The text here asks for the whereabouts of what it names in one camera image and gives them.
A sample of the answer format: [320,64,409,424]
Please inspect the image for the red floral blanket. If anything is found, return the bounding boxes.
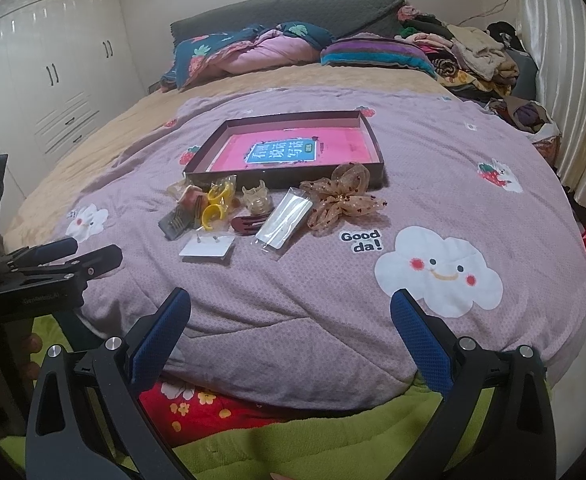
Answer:
[139,380,304,448]

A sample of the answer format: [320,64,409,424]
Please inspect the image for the tan bed sheet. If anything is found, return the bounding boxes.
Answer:
[3,63,450,252]

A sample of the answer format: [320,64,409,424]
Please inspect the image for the grey headboard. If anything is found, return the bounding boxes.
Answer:
[171,0,406,44]

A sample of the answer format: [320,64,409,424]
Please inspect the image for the clear bag white card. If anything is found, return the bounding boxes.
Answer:
[255,188,313,252]

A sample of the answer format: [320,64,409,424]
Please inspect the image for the white wardrobe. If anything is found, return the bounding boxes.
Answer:
[0,0,145,233]

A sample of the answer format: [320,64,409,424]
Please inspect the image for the dark cardboard tray box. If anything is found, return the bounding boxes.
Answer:
[185,110,385,191]

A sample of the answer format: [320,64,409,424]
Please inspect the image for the green blanket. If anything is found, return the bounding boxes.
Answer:
[0,316,549,480]

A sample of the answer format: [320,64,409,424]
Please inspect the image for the striped purple teal pillow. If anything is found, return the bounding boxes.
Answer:
[320,34,437,79]

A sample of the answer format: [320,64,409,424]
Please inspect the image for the navy pink folded duvet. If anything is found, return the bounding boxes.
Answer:
[159,21,334,92]

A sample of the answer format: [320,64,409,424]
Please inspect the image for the white striped curtain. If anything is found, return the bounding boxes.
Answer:
[518,0,586,208]

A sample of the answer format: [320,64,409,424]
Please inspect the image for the white earring card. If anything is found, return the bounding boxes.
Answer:
[179,233,235,260]

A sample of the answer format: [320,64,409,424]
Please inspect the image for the purple cartoon quilt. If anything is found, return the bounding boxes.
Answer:
[55,87,586,410]

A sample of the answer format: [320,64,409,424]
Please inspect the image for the yellow bracelets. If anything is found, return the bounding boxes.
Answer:
[199,173,239,233]

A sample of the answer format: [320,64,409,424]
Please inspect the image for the left hand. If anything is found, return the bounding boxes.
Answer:
[0,331,44,401]

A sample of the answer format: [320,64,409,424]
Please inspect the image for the bobby pins blue card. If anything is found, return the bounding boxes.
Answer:
[157,205,194,240]

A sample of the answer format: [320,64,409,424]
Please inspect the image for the beige mesh dotted bow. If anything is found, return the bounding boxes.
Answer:
[299,162,387,233]

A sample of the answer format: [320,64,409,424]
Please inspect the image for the pile of clothes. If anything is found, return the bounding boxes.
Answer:
[397,4,560,143]

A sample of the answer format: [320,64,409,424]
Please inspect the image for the clear beige claw clip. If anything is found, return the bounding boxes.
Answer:
[242,180,273,216]

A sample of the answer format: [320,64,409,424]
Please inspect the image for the maroon hair clip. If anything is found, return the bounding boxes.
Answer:
[230,214,268,236]

